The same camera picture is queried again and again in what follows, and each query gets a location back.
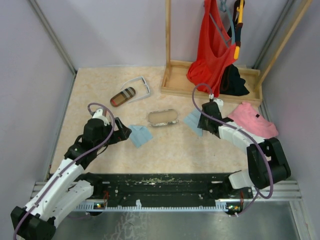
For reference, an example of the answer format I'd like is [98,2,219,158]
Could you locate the black garment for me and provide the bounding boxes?
[219,64,250,97]

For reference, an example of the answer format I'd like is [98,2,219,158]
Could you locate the light blue cloth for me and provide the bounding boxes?
[128,125,153,148]
[183,108,203,137]

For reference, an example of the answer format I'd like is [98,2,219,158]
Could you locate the map print glasses case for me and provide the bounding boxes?
[147,108,179,127]

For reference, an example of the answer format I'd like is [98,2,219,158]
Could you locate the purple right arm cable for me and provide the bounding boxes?
[191,83,274,217]

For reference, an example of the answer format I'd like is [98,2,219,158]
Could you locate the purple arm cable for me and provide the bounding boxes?
[191,83,274,217]
[12,102,116,240]

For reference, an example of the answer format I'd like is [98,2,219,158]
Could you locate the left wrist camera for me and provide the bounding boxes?
[92,108,110,126]

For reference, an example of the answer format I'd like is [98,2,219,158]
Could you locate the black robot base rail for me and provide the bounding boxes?
[46,172,286,208]

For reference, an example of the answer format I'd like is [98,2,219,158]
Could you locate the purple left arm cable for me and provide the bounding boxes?
[12,102,116,240]

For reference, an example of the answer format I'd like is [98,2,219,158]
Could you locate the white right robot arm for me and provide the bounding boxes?
[196,101,291,199]

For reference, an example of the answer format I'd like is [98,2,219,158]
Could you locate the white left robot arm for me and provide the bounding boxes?
[10,117,132,240]

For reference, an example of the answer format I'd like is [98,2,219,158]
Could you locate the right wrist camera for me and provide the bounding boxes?
[209,93,224,112]

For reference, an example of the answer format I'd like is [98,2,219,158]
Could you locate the blue-grey hanger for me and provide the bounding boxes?
[207,0,237,48]

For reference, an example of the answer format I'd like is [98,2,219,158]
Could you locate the wooden clothes rack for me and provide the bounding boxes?
[160,0,312,107]

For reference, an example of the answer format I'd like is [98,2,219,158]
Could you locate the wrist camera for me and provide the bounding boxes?
[92,108,110,126]
[209,93,224,112]

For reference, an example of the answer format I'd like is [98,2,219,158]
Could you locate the plaid brown glasses case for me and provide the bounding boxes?
[110,87,136,108]

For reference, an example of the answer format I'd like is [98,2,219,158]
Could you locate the yellow black hanger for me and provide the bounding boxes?
[229,0,245,60]

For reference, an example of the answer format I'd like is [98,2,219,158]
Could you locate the white sunglasses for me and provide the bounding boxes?
[120,75,151,103]

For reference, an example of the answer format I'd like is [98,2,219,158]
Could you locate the pink folded shirt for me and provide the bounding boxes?
[227,102,279,139]

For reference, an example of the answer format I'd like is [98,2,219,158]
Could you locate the red garment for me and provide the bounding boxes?
[186,0,236,97]

